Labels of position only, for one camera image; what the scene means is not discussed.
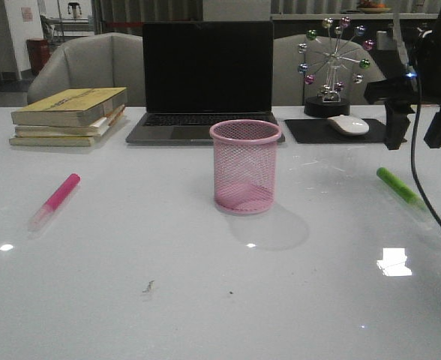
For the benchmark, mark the grey armchair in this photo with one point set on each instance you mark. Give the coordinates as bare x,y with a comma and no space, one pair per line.
287,84
98,61

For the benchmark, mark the right grey armchair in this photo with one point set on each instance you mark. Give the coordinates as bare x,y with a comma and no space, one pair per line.
287,84

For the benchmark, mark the white computer mouse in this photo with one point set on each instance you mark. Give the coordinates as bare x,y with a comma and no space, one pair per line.
348,125

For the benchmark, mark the top yellow book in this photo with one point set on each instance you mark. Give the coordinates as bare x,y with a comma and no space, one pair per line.
72,107

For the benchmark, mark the grey laptop computer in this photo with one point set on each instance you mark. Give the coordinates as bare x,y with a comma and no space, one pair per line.
200,73

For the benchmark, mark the yellow book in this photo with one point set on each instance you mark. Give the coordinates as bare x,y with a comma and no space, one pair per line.
72,107
62,141

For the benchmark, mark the ferris wheel desk toy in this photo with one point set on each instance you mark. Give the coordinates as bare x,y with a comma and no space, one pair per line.
334,57

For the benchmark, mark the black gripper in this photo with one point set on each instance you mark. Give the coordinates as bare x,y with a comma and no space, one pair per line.
420,82

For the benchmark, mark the fruit bowl on counter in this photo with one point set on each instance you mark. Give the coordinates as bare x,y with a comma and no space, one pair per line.
372,7

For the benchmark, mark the red bin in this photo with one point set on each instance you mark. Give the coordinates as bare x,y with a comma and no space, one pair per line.
38,53

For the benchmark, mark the pink highlighter pen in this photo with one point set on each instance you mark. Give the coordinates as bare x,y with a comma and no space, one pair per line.
46,211

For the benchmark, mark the pink mesh pen holder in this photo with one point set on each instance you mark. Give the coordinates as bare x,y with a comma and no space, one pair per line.
244,164

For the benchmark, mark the bottom yellow book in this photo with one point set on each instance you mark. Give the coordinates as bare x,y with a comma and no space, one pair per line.
62,141

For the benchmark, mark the green highlighter pen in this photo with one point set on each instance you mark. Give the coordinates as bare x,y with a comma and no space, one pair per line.
414,201

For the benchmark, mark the left grey armchair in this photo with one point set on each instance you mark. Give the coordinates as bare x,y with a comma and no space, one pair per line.
98,61

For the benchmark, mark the black mouse pad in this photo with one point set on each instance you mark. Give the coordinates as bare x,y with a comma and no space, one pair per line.
319,131

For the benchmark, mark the middle white book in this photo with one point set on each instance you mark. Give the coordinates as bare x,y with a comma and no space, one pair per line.
96,129

